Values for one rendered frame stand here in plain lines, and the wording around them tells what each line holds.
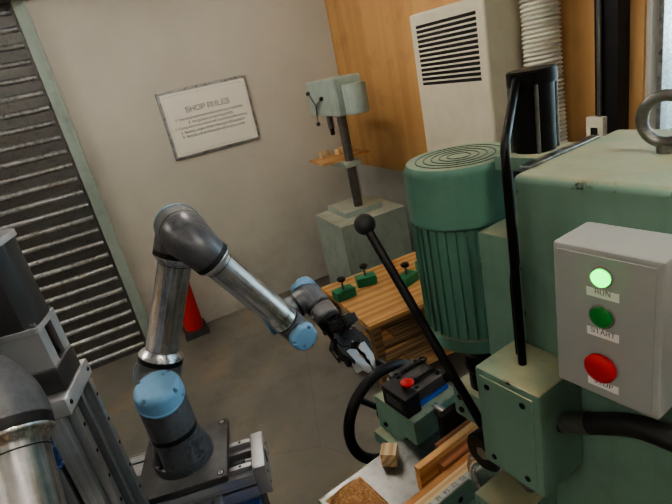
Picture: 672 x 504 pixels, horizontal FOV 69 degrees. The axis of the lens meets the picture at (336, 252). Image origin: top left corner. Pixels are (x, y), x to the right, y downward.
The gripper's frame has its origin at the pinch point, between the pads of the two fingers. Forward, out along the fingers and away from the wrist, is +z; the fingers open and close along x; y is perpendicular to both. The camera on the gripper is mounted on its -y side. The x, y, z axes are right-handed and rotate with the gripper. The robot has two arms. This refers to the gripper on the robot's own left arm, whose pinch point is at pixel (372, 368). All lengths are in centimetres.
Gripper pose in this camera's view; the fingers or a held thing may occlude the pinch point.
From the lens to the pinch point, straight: 134.1
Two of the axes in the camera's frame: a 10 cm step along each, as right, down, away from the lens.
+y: -1.2, 6.9, 7.2
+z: 5.7, 6.4, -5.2
